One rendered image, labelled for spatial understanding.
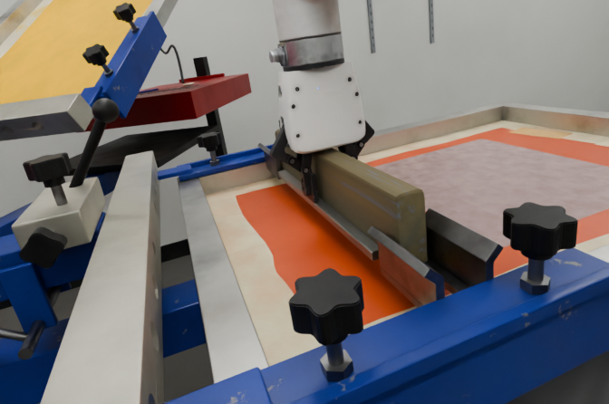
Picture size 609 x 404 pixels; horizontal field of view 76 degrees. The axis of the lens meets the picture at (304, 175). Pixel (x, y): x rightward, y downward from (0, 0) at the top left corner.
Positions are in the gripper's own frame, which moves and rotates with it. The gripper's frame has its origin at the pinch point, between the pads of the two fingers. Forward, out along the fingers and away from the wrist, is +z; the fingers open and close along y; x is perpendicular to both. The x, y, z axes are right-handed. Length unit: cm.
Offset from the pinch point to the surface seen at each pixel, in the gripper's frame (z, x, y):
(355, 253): 6.1, -8.9, -1.3
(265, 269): 6.1, -6.4, -11.6
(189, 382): 102, 89, -35
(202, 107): -3, 90, -7
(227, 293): 2.6, -14.2, -16.6
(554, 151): 6.0, 1.7, 43.0
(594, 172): 6.0, -8.5, 38.2
